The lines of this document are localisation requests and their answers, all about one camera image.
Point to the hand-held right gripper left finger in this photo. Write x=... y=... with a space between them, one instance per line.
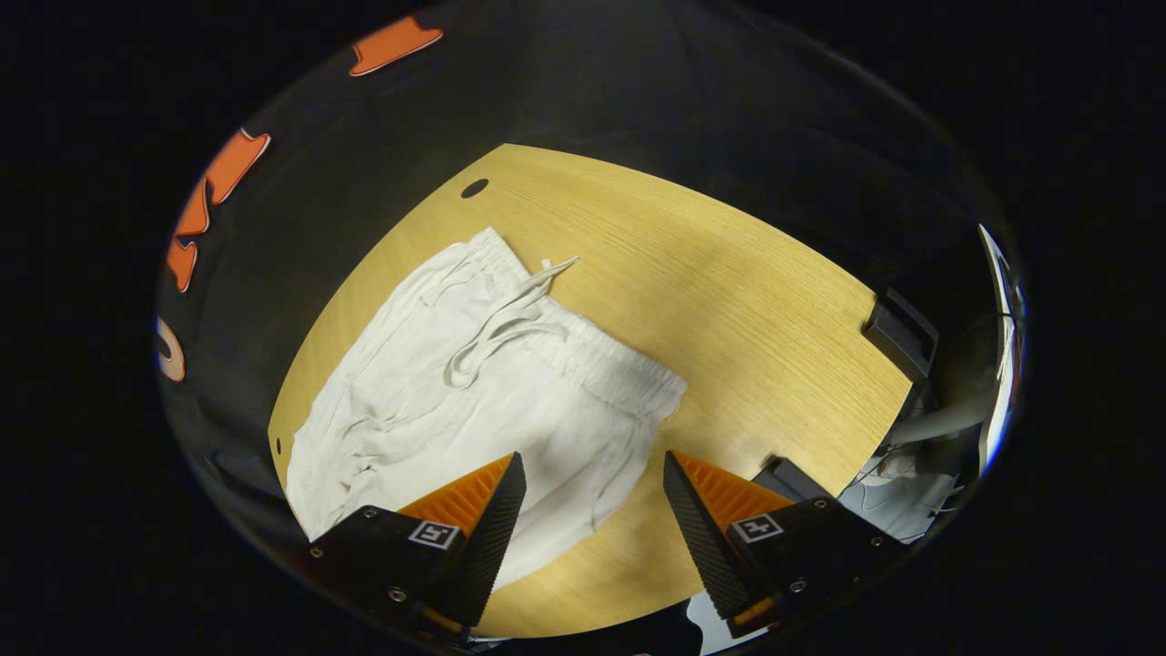
x=487 y=547

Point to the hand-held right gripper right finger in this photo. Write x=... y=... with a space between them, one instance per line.
x=706 y=547

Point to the white jeans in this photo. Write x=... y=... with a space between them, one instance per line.
x=455 y=410

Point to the white metal table leg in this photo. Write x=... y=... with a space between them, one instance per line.
x=943 y=424

